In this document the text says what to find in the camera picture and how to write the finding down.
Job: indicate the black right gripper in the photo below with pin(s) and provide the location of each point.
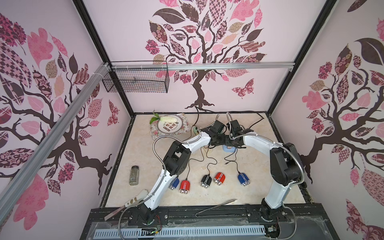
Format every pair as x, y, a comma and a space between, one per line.
233, 141

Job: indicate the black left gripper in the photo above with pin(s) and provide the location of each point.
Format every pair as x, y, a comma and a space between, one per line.
222, 142

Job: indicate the red shaver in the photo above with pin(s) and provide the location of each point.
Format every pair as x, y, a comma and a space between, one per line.
184, 187
219, 178

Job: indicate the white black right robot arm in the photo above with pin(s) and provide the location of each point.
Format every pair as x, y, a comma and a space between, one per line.
285, 166

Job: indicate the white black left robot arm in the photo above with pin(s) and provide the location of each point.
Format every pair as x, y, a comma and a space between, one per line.
175, 162

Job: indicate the blue shaver right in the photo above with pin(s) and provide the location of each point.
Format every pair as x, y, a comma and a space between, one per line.
243, 179

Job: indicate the blue shaver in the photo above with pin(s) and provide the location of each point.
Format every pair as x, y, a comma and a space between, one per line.
243, 179
174, 183

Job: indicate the black shaver middle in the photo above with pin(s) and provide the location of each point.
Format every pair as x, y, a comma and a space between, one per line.
206, 181

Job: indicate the blue shaver left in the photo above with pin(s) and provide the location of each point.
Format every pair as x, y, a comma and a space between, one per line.
174, 183

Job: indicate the light blue round socket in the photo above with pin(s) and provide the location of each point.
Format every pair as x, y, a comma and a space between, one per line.
228, 149

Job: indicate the white power strip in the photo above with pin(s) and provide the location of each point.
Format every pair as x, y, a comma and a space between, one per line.
195, 130

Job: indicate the white patterned plate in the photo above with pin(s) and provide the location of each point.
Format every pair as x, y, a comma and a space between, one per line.
170, 128

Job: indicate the white flower with leaves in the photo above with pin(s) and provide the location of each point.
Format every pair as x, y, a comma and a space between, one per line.
166, 119

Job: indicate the floral placemat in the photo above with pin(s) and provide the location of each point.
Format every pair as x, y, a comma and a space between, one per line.
155, 133

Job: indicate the glass spice jar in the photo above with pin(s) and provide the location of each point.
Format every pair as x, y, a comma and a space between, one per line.
134, 176

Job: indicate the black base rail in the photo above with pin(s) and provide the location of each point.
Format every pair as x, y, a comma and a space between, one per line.
186, 214

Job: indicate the black wire basket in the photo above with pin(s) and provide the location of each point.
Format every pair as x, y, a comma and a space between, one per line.
137, 77

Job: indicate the aluminium rail back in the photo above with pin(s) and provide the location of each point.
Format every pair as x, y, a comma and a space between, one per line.
186, 67

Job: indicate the aluminium rail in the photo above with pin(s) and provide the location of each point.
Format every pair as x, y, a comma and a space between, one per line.
186, 67
27, 172

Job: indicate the white slotted cable duct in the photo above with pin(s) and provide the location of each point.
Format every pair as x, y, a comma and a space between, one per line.
179, 232

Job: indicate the aluminium rail left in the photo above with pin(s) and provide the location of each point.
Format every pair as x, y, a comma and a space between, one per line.
27, 172

